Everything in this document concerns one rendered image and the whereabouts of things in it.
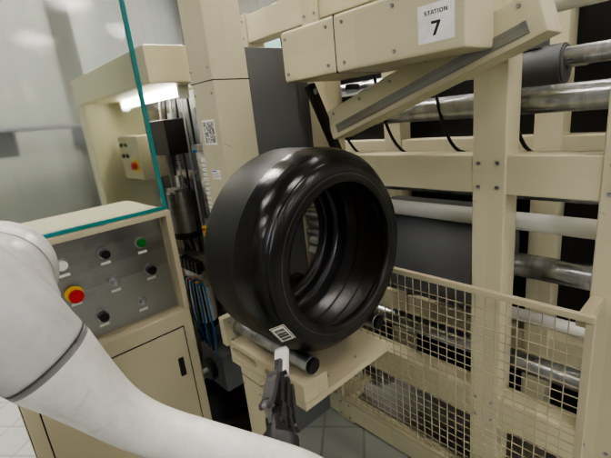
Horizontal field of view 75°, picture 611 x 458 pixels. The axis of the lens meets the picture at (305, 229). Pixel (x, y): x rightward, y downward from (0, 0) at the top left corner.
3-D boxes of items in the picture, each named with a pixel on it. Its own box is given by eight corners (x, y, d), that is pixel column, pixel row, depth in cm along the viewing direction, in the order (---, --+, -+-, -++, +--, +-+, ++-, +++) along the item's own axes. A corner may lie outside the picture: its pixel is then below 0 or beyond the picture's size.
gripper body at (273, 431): (249, 454, 72) (253, 405, 80) (273, 472, 77) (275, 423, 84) (285, 444, 70) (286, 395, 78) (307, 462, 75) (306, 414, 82)
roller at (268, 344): (246, 328, 132) (235, 334, 129) (245, 316, 131) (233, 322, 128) (321, 370, 107) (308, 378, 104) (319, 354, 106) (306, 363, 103)
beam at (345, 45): (284, 84, 130) (277, 33, 126) (336, 81, 146) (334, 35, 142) (465, 47, 86) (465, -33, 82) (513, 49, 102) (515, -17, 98)
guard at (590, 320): (339, 398, 180) (325, 251, 160) (342, 395, 181) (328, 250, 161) (572, 537, 114) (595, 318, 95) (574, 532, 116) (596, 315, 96)
